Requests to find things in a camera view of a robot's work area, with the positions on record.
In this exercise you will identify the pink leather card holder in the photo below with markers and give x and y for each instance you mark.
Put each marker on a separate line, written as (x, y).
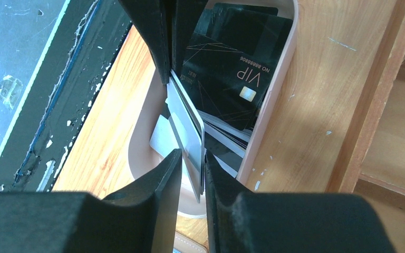
(183, 244)

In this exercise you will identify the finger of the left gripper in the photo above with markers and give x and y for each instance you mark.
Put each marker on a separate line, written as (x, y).
(151, 19)
(185, 16)

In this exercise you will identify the brown wooden divider tray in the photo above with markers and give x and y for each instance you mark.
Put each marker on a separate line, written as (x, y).
(371, 161)

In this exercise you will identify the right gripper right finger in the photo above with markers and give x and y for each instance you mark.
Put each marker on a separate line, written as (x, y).
(240, 220)

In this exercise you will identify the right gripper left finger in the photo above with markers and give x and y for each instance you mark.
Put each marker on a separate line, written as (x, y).
(140, 217)

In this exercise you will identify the white card in tray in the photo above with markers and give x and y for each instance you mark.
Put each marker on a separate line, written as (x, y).
(163, 140)

